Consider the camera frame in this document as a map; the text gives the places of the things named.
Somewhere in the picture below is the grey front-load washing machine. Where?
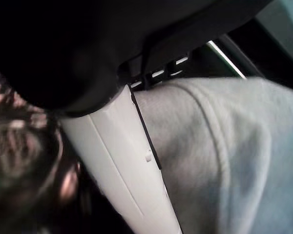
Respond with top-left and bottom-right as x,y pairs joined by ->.
0,0 -> 293,234

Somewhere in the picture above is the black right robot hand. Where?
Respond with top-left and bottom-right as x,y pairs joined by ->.
0,0 -> 272,234

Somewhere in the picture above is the white garment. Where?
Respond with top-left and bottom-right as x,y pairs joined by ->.
134,77 -> 293,234

